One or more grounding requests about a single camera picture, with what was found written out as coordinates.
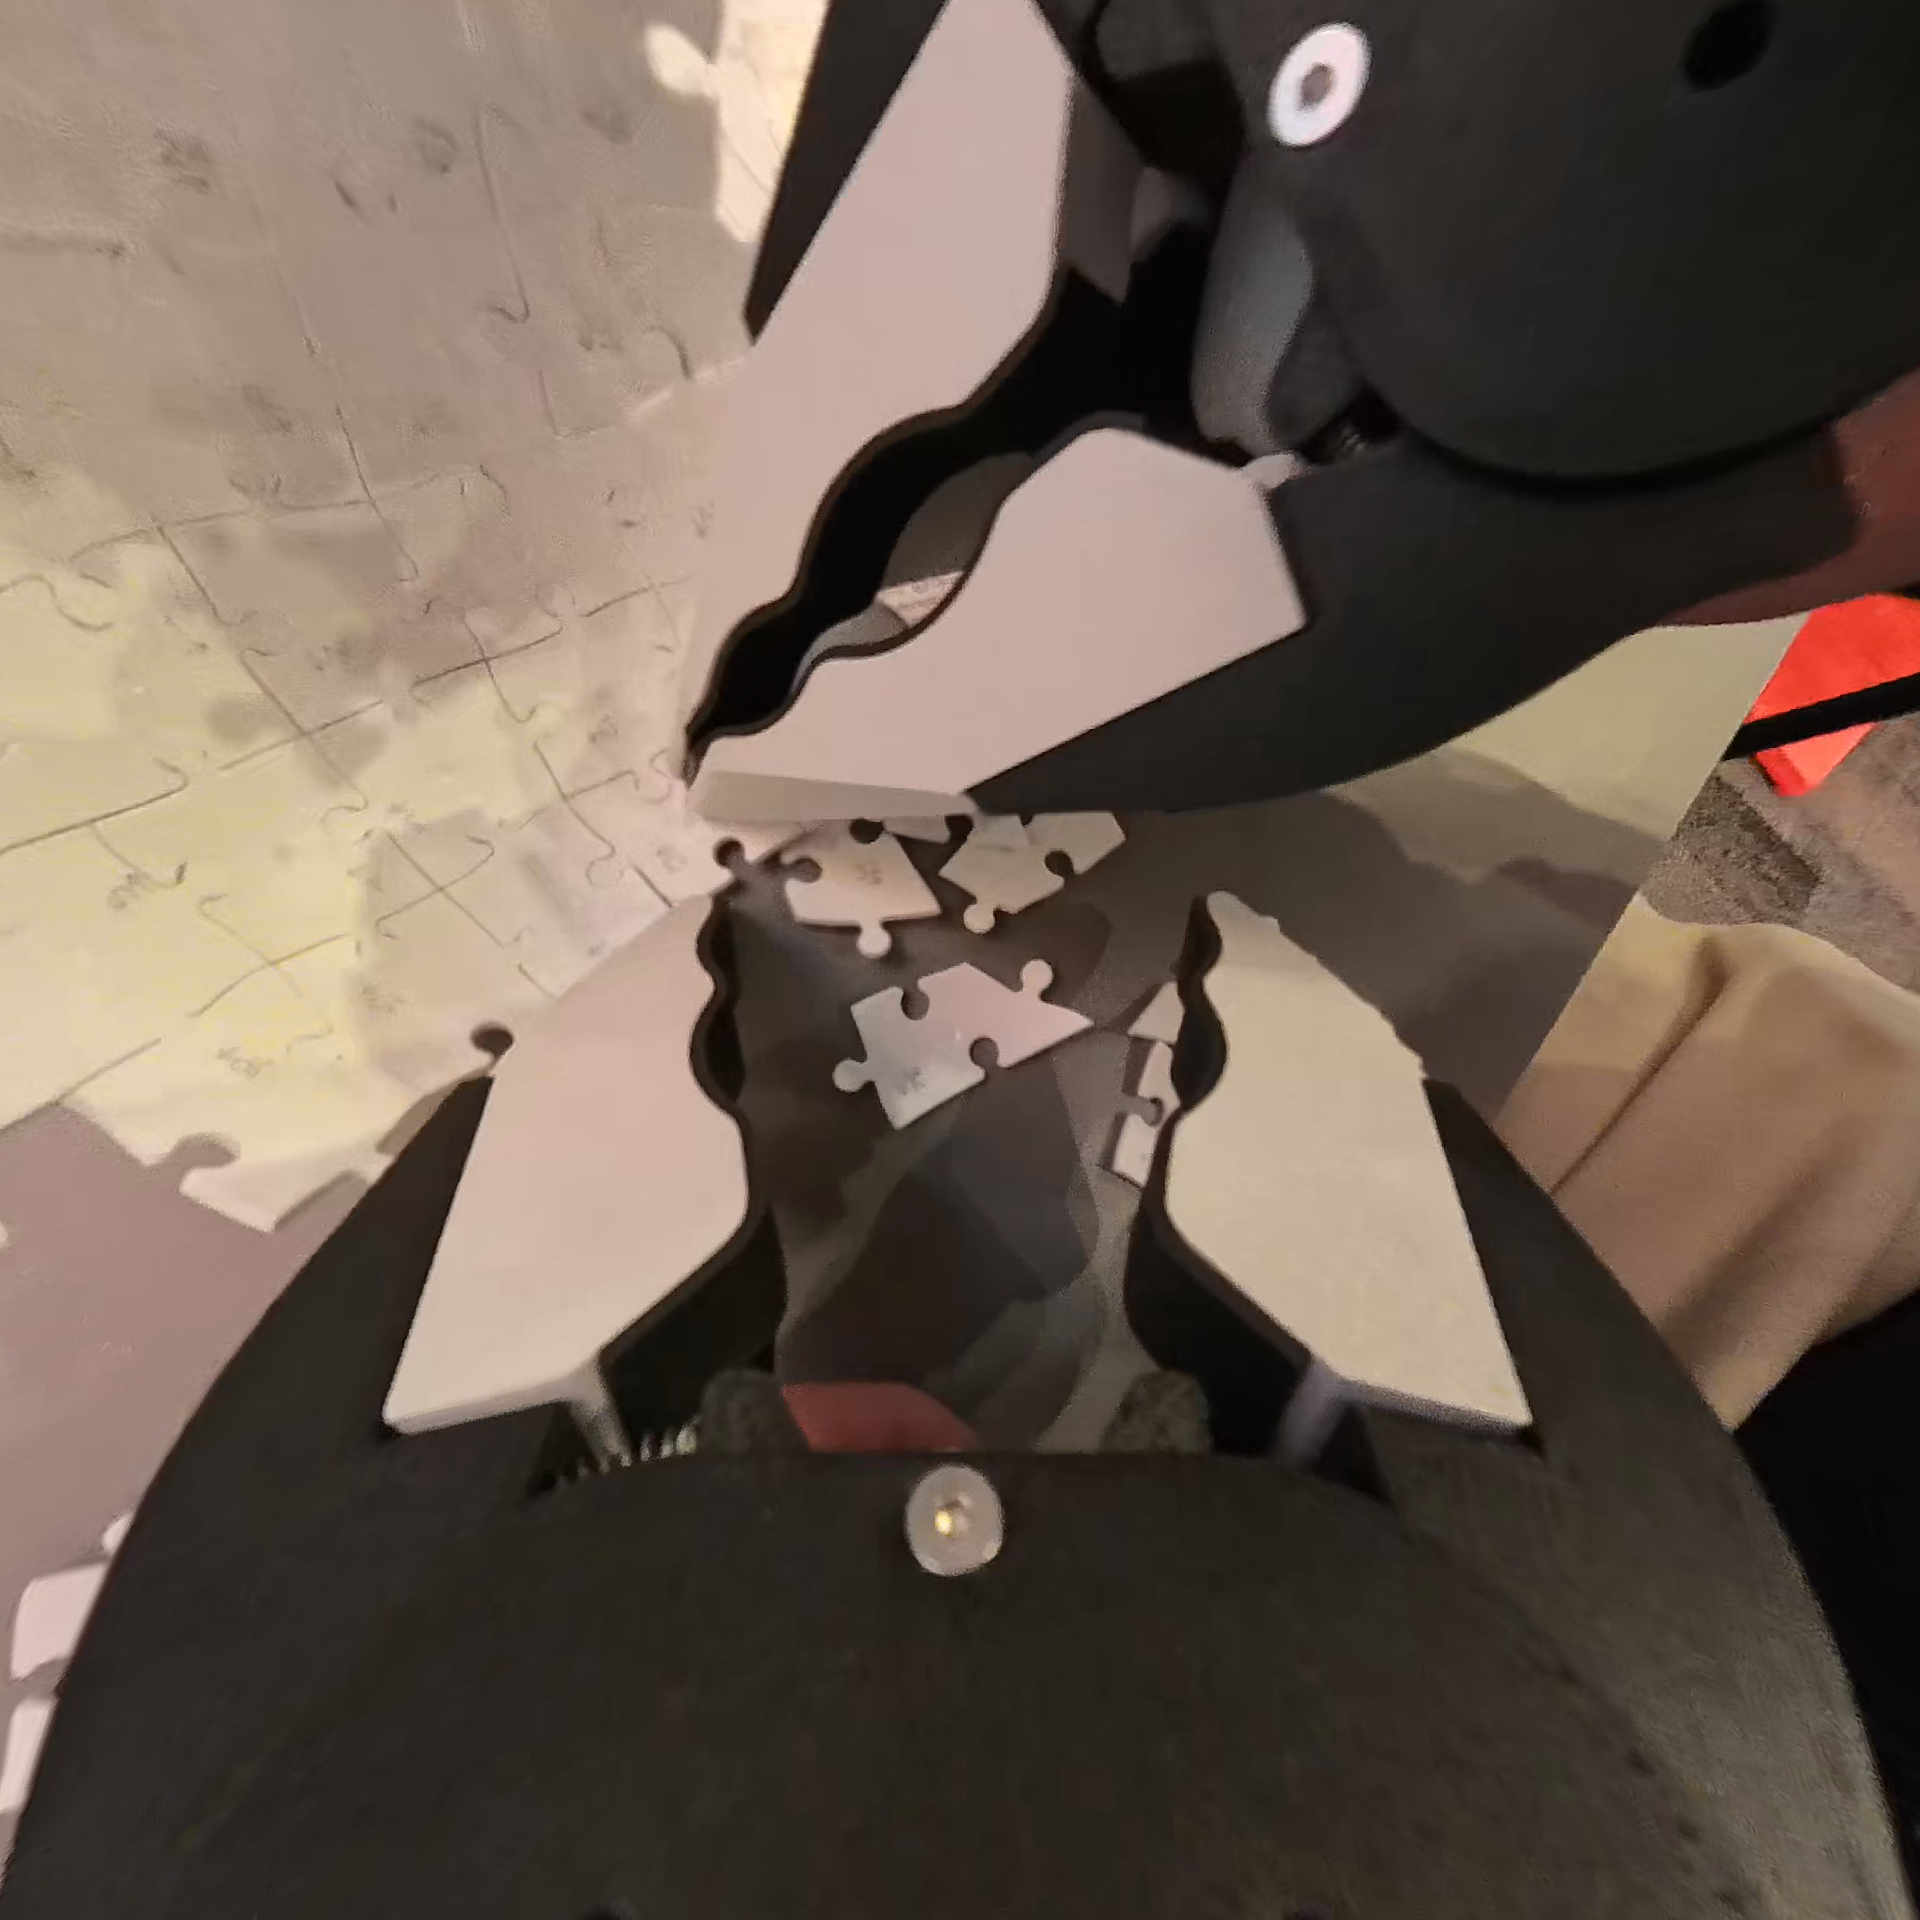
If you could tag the partly built puzzle ball shell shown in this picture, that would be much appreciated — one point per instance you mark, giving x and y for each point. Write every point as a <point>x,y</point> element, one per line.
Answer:
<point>301,601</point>

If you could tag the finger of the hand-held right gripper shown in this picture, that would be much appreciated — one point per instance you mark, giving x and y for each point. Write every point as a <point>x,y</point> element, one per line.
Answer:
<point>930,224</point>
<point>1111,601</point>

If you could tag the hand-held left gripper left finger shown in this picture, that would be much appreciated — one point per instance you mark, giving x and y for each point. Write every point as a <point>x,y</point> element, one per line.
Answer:
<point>584,1171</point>

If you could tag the person's right hand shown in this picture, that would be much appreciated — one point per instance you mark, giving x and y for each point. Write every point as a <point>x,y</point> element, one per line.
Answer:
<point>1882,510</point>

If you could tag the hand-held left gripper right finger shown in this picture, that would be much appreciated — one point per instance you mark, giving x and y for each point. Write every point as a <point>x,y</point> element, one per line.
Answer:
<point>1335,1200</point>

